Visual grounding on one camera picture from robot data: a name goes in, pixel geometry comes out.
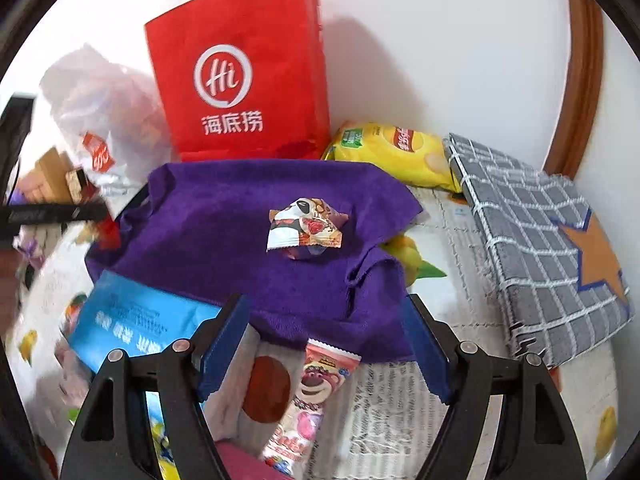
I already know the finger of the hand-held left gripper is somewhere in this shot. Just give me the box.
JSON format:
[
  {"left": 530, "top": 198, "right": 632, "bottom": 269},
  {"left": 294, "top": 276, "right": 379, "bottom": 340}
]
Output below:
[{"left": 0, "top": 201, "right": 110, "bottom": 227}]

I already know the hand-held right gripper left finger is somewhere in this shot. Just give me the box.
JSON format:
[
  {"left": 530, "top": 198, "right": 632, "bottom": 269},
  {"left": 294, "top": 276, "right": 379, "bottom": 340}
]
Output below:
[{"left": 59, "top": 294, "right": 251, "bottom": 480}]

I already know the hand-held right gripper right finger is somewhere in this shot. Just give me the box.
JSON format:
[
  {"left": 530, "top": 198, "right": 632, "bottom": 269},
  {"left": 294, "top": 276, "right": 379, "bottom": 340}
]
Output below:
[{"left": 402, "top": 292, "right": 588, "bottom": 480}]

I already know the pink bear print snack packet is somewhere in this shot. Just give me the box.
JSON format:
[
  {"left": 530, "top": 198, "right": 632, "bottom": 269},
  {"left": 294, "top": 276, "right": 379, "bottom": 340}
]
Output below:
[{"left": 260, "top": 338, "right": 362, "bottom": 478}]

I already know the brown printed box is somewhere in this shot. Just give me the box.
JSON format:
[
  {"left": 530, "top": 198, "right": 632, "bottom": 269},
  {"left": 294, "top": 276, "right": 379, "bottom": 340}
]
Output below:
[{"left": 64, "top": 167, "right": 108, "bottom": 203}]

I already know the wooden board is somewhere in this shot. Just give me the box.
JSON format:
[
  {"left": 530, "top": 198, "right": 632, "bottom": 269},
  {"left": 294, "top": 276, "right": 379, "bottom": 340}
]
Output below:
[{"left": 22, "top": 147, "right": 71, "bottom": 196}]

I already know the white red dot snack packet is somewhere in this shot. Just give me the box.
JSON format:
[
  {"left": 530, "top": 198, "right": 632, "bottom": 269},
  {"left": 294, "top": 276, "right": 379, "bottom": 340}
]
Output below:
[{"left": 240, "top": 342, "right": 308, "bottom": 456}]

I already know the fruit printed tablecloth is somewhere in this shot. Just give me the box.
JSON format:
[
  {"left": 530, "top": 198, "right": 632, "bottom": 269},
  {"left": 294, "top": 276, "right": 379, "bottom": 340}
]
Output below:
[{"left": 5, "top": 180, "right": 636, "bottom": 480}]

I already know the white plastic bag red logo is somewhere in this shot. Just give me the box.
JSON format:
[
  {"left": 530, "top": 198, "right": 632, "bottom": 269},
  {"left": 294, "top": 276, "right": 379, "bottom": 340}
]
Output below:
[{"left": 39, "top": 42, "right": 173, "bottom": 196}]

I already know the blue tissue pack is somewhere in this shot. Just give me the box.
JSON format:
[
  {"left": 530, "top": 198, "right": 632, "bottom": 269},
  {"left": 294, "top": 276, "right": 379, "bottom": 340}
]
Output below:
[{"left": 67, "top": 270, "right": 261, "bottom": 436}]

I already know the blue yellow snack packet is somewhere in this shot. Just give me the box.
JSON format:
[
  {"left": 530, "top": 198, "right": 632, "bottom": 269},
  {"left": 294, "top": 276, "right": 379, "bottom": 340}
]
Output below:
[{"left": 145, "top": 392, "right": 183, "bottom": 480}]

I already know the magenta snack packet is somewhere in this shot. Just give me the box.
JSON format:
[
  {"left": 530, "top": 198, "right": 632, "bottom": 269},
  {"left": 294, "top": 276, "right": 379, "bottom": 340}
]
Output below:
[{"left": 215, "top": 439, "right": 281, "bottom": 480}]

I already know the purple towel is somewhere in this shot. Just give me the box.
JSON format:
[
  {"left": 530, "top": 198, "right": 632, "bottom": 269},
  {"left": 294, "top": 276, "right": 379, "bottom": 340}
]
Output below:
[{"left": 85, "top": 158, "right": 426, "bottom": 363}]

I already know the grey checked cloth bag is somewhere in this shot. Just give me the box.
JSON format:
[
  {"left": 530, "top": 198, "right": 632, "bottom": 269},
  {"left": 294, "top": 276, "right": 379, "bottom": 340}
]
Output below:
[{"left": 442, "top": 132, "right": 636, "bottom": 370}]

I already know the white panda print snack packet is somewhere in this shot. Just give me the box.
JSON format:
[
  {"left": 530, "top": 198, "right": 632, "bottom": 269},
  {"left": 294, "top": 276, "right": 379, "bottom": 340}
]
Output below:
[{"left": 266, "top": 196, "right": 350, "bottom": 261}]

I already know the yellow chips bag green label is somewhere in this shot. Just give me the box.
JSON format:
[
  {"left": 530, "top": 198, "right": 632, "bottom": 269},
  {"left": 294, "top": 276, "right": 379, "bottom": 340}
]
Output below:
[{"left": 321, "top": 121, "right": 463, "bottom": 193}]

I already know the red paper bag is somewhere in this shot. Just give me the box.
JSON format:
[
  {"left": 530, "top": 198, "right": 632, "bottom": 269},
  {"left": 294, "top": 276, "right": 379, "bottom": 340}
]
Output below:
[{"left": 144, "top": 0, "right": 332, "bottom": 162}]

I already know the brown wooden frame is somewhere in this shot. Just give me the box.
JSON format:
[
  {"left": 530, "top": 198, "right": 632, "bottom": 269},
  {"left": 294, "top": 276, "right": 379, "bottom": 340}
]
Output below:
[{"left": 542, "top": 0, "right": 606, "bottom": 178}]

